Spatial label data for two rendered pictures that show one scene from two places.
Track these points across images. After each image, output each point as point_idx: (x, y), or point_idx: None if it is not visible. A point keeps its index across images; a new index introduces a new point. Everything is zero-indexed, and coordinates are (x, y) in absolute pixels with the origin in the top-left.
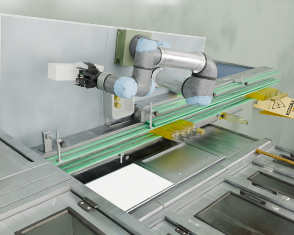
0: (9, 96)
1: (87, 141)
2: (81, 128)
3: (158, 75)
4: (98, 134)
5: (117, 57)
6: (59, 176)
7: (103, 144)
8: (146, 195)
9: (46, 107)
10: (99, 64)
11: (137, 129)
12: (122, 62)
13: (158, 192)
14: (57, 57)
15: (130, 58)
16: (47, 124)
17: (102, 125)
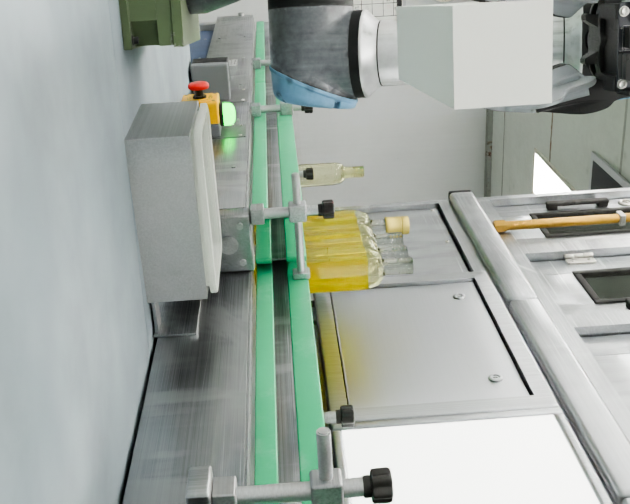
0: None
1: (248, 431)
2: (135, 398)
3: (391, 41)
4: (223, 381)
5: (139, 13)
6: None
7: (309, 410)
8: (578, 497)
9: (76, 360)
10: (108, 58)
11: (274, 299)
12: (182, 31)
13: (586, 466)
14: (46, 42)
15: (186, 12)
16: (92, 453)
17: (158, 346)
